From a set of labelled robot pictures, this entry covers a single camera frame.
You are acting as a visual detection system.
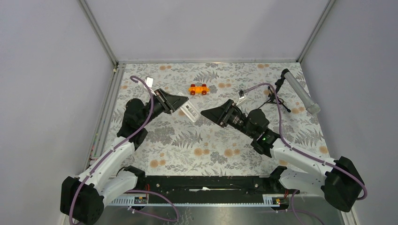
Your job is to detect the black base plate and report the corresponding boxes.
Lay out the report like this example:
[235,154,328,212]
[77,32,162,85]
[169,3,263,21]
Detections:
[134,176,294,198]

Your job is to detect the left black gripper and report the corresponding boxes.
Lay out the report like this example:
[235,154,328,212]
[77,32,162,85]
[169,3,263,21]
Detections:
[139,88,188,127]

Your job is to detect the purple cable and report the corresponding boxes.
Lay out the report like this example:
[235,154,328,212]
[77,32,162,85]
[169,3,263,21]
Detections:
[242,82,368,225]
[68,75,180,225]

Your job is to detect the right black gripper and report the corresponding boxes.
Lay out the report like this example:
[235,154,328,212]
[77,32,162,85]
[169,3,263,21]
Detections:
[200,99,256,138]

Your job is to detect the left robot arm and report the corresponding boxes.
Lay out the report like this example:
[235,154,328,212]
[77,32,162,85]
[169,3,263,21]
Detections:
[60,89,189,225]

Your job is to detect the orange toy car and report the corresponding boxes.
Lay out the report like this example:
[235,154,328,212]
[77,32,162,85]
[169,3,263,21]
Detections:
[188,83,210,95]

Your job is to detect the floral table mat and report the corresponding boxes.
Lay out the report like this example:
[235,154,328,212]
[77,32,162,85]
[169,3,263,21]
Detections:
[105,63,329,176]

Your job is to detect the aluminium frame rails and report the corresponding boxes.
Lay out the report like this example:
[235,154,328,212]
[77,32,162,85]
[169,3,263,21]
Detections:
[63,0,361,225]

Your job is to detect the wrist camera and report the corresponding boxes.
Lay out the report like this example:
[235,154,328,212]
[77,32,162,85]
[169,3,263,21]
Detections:
[236,90,246,106]
[145,76,154,93]

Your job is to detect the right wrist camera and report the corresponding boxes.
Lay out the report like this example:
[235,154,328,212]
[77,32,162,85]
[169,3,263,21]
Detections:
[236,90,246,106]

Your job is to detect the silver microphone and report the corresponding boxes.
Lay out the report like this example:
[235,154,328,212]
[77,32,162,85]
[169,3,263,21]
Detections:
[281,68,321,115]

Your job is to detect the black tripod mic stand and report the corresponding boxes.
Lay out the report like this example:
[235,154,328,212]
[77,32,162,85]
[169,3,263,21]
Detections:
[255,76,292,113]

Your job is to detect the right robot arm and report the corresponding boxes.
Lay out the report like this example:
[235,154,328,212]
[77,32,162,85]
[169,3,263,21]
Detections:
[201,99,365,212]

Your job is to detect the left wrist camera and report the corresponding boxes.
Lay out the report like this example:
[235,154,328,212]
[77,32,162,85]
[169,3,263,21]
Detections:
[145,76,154,93]

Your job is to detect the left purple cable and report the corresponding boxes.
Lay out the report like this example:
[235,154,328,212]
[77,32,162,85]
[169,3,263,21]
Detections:
[68,75,180,225]

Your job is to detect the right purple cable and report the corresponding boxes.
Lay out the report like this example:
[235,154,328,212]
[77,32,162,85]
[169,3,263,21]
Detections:
[242,82,368,225]

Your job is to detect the grey slotted cable duct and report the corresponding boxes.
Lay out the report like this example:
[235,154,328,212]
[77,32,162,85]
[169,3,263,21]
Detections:
[108,195,280,207]

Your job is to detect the white remote control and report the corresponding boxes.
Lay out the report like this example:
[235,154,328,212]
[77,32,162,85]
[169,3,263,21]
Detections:
[180,99,200,123]

